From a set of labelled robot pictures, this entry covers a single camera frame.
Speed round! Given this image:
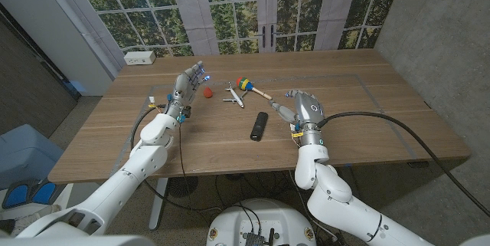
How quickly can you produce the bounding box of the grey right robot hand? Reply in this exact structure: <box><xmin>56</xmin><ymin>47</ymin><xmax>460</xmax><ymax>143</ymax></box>
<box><xmin>269</xmin><ymin>89</ymin><xmax>327</xmax><ymax>129</ymax></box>

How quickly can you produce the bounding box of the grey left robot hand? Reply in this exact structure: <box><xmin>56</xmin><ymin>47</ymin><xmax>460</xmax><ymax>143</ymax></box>
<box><xmin>164</xmin><ymin>61</ymin><xmax>211</xmax><ymax>121</ymax></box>

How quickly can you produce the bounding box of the black TV remote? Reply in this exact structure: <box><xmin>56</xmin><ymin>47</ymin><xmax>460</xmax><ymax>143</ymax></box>
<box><xmin>250</xmin><ymin>111</ymin><xmax>270</xmax><ymax>142</ymax></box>

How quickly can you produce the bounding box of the colourful striped wooden maraca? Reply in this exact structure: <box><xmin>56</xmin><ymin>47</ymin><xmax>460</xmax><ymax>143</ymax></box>
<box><xmin>235</xmin><ymin>76</ymin><xmax>273</xmax><ymax>101</ymax></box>

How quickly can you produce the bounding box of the white toy airplane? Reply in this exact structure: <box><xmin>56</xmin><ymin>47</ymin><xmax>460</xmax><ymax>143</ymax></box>
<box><xmin>222</xmin><ymin>81</ymin><xmax>249</xmax><ymax>109</ymax></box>

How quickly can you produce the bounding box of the white power outlet box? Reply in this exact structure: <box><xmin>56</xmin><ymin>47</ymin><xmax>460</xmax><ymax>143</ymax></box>
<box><xmin>123</xmin><ymin>50</ymin><xmax>157</xmax><ymax>66</ymax></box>

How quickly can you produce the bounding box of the grey table leg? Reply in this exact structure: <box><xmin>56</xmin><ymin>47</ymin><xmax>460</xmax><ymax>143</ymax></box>
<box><xmin>346</xmin><ymin>165</ymin><xmax>368</xmax><ymax>216</ymax></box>

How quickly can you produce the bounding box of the printed window forest backdrop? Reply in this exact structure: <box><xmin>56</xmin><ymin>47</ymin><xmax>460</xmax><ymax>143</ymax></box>
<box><xmin>68</xmin><ymin>0</ymin><xmax>407</xmax><ymax>57</ymax></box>

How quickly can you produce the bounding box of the round black floor fan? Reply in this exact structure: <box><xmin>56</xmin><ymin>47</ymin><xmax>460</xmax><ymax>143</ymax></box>
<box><xmin>168</xmin><ymin>175</ymin><xmax>199</xmax><ymax>199</ymax></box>

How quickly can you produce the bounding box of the white robot torso base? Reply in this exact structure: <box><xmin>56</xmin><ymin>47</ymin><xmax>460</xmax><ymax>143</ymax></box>
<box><xmin>206</xmin><ymin>198</ymin><xmax>317</xmax><ymax>246</ymax></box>

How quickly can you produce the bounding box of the white table leg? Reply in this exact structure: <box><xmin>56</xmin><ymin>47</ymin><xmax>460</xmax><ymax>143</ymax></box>
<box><xmin>148</xmin><ymin>177</ymin><xmax>170</xmax><ymax>231</ymax></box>

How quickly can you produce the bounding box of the blue-grey padded seat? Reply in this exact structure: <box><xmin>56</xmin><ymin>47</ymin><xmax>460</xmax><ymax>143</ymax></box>
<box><xmin>0</xmin><ymin>123</ymin><xmax>65</xmax><ymax>190</ymax></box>

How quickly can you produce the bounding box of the blue foot pedal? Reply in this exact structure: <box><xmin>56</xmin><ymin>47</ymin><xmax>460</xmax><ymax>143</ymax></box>
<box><xmin>2</xmin><ymin>179</ymin><xmax>58</xmax><ymax>211</ymax></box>

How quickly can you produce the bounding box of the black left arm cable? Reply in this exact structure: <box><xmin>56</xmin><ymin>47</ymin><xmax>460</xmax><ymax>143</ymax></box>
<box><xmin>129</xmin><ymin>103</ymin><xmax>223</xmax><ymax>216</ymax></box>

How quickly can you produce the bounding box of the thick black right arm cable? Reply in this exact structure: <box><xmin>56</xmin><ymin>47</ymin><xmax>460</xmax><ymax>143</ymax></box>
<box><xmin>316</xmin><ymin>110</ymin><xmax>490</xmax><ymax>218</ymax></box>

